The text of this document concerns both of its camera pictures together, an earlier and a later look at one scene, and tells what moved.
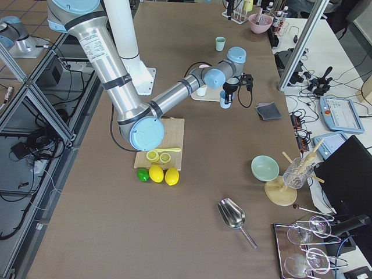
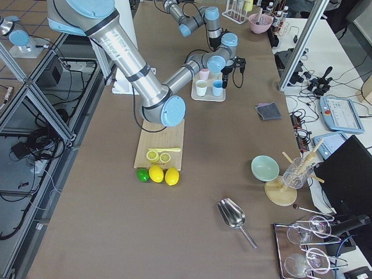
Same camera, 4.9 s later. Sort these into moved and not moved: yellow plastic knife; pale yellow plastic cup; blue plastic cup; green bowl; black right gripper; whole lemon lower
Moved: blue plastic cup; black right gripper
Not moved: whole lemon lower; green bowl; yellow plastic knife; pale yellow plastic cup
